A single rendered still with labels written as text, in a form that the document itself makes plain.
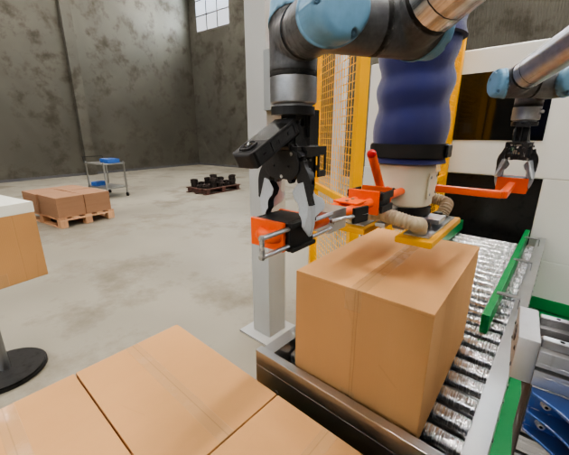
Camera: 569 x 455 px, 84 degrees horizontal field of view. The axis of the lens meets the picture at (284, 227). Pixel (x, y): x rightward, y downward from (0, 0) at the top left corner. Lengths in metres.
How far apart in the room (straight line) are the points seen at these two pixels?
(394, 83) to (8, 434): 1.44
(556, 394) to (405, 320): 0.29
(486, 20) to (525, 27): 0.84
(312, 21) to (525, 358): 0.66
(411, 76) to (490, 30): 9.09
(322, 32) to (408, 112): 0.59
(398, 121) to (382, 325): 0.55
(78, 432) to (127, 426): 0.13
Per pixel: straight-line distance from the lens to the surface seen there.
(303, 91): 0.52
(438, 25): 0.49
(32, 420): 1.31
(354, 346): 0.98
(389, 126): 0.99
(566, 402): 0.80
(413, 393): 0.97
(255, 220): 0.55
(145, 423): 1.15
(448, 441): 1.14
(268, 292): 2.12
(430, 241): 0.93
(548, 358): 0.77
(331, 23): 0.42
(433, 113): 0.99
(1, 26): 12.70
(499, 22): 10.08
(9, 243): 2.06
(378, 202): 0.81
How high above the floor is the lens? 1.35
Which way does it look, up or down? 16 degrees down
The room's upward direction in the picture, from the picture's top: straight up
